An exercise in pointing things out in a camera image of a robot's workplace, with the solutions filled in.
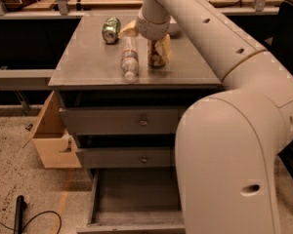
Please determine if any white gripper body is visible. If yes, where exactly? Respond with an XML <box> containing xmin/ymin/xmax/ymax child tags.
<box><xmin>136</xmin><ymin>8</ymin><xmax>171</xmax><ymax>41</ymax></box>

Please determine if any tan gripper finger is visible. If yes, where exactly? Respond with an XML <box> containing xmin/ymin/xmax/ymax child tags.
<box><xmin>118</xmin><ymin>20</ymin><xmax>139</xmax><ymax>38</ymax></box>
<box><xmin>154</xmin><ymin>34</ymin><xmax>172</xmax><ymax>64</ymax></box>

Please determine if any clear plastic water bottle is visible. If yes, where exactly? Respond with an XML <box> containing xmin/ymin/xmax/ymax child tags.
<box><xmin>121</xmin><ymin>37</ymin><xmax>140</xmax><ymax>82</ymax></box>

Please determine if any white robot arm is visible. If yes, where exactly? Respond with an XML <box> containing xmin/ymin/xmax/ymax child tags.
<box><xmin>124</xmin><ymin>0</ymin><xmax>293</xmax><ymax>234</ymax></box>

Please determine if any grey drawer cabinet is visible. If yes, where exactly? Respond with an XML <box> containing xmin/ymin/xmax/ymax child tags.
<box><xmin>48</xmin><ymin>11</ymin><xmax>225</xmax><ymax>180</ymax></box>

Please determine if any grey top drawer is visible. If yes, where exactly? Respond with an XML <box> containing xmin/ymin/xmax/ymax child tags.
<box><xmin>60</xmin><ymin>107</ymin><xmax>185</xmax><ymax>135</ymax></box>

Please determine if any grey middle drawer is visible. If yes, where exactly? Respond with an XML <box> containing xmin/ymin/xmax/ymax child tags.
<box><xmin>76</xmin><ymin>147</ymin><xmax>175</xmax><ymax>169</ymax></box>

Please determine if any grey open bottom drawer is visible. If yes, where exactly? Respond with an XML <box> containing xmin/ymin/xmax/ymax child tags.
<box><xmin>76</xmin><ymin>168</ymin><xmax>186</xmax><ymax>234</ymax></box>

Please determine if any gold soda can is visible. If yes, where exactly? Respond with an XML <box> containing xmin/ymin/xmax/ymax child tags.
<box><xmin>147</xmin><ymin>40</ymin><xmax>165</xmax><ymax>68</ymax></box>

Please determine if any green soda can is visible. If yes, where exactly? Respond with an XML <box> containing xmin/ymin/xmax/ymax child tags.
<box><xmin>102</xmin><ymin>17</ymin><xmax>121</xmax><ymax>44</ymax></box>

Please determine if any white bowl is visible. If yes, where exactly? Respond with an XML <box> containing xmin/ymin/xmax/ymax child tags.
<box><xmin>167</xmin><ymin>22</ymin><xmax>180</xmax><ymax>36</ymax></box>

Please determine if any black cylinder tool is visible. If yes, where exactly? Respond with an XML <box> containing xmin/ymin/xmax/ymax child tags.
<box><xmin>14</xmin><ymin>195</ymin><xmax>27</xmax><ymax>234</ymax></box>

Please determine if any black floor cable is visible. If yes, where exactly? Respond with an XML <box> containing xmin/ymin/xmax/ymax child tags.
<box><xmin>0</xmin><ymin>210</ymin><xmax>63</xmax><ymax>234</ymax></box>

